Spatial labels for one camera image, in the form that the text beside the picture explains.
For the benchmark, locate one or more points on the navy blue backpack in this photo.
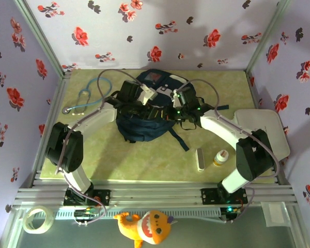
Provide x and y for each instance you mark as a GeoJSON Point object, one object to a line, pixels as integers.
{"type": "Point", "coordinates": [142, 130]}

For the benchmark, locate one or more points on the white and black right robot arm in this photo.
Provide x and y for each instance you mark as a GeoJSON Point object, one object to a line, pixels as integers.
{"type": "Point", "coordinates": [255, 157]}

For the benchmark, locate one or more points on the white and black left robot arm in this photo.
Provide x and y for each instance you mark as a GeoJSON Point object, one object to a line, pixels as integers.
{"type": "Point", "coordinates": [64, 147]}

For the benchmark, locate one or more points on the blue stethoscope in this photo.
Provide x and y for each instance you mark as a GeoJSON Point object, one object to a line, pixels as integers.
{"type": "Point", "coordinates": [107, 86]}

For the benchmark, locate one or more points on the white oblong pencil case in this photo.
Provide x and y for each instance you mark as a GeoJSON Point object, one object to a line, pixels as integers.
{"type": "Point", "coordinates": [200, 160]}

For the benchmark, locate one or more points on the yellow pill bottle white cap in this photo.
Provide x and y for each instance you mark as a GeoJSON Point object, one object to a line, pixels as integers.
{"type": "Point", "coordinates": [220, 158]}

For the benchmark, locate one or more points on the white plastic case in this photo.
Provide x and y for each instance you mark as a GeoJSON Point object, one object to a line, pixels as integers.
{"type": "Point", "coordinates": [263, 121]}

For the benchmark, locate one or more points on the small green circuit board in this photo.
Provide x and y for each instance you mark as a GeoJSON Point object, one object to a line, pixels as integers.
{"type": "Point", "coordinates": [232, 209]}
{"type": "Point", "coordinates": [86, 213]}

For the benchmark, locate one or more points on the orange shark plush toy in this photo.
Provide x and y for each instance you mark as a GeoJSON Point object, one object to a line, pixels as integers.
{"type": "Point", "coordinates": [147, 227]}

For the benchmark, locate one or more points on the white paper patch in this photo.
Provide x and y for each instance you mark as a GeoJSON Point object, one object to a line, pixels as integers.
{"type": "Point", "coordinates": [275, 214]}

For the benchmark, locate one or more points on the clear adhesive tape roll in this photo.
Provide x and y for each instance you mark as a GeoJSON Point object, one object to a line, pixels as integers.
{"type": "Point", "coordinates": [49, 220]}

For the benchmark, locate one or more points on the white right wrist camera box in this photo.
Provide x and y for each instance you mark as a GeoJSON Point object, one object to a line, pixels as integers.
{"type": "Point", "coordinates": [175, 99]}

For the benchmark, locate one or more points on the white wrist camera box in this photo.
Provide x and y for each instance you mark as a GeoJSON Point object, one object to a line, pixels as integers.
{"type": "Point", "coordinates": [175, 99]}
{"type": "Point", "coordinates": [147, 94]}

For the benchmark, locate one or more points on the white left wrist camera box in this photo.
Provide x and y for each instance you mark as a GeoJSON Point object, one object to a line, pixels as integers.
{"type": "Point", "coordinates": [147, 94]}

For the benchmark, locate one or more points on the aluminium frame rail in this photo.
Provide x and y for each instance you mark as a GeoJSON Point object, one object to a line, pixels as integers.
{"type": "Point", "coordinates": [155, 196]}

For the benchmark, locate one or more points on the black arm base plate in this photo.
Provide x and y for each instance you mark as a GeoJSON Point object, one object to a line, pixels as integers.
{"type": "Point", "coordinates": [103, 197]}
{"type": "Point", "coordinates": [209, 196]}

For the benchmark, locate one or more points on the aluminium frame post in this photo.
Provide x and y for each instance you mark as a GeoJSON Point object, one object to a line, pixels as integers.
{"type": "Point", "coordinates": [40, 33]}
{"type": "Point", "coordinates": [268, 33]}

